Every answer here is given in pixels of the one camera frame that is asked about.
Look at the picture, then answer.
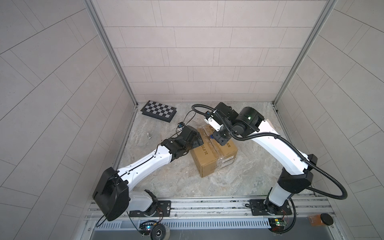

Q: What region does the brown cardboard express box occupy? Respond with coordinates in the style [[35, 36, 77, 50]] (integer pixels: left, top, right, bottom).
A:
[[190, 125, 238, 178]]

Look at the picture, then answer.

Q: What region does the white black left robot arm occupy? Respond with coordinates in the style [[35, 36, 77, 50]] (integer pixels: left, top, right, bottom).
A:
[[93, 132, 204, 221]]

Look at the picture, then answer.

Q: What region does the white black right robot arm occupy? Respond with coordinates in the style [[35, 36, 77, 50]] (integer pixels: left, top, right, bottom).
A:
[[205, 103, 314, 215]]

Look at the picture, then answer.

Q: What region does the black white chessboard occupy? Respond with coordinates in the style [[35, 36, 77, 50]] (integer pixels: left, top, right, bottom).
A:
[[141, 101, 177, 123]]

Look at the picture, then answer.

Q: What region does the round black speaker device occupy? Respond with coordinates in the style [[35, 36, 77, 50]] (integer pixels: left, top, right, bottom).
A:
[[139, 220, 171, 240]]

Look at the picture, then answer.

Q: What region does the green circuit board right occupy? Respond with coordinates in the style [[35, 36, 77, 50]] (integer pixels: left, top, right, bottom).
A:
[[268, 218, 287, 232]]

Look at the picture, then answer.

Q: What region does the brown jar black lid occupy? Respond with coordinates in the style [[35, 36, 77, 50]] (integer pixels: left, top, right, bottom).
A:
[[308, 213, 334, 227]]

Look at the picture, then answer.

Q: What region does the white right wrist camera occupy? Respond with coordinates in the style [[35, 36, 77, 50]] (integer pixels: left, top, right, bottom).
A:
[[204, 117, 224, 132]]

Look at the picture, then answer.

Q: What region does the black corrugated cable conduit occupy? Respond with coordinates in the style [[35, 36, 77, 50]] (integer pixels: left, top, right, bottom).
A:
[[191, 104, 349, 235]]

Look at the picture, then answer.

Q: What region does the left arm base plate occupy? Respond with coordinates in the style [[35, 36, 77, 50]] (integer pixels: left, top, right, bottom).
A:
[[129, 201, 172, 218]]

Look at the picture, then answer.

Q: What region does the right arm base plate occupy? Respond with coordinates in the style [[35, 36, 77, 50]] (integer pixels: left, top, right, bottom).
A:
[[246, 199, 293, 216]]

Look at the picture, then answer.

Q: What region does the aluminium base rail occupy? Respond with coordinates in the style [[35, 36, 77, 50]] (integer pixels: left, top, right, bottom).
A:
[[76, 194, 345, 240]]

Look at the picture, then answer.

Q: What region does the aluminium corner post left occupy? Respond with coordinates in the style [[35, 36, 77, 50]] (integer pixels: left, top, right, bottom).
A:
[[83, 0, 138, 108]]

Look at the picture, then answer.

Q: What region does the aluminium corner post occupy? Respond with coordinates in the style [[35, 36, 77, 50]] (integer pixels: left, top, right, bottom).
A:
[[83, 0, 138, 108], [273, 0, 338, 108]]

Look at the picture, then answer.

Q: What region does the aluminium corner post right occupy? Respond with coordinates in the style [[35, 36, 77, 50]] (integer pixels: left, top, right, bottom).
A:
[[273, 0, 338, 108]]

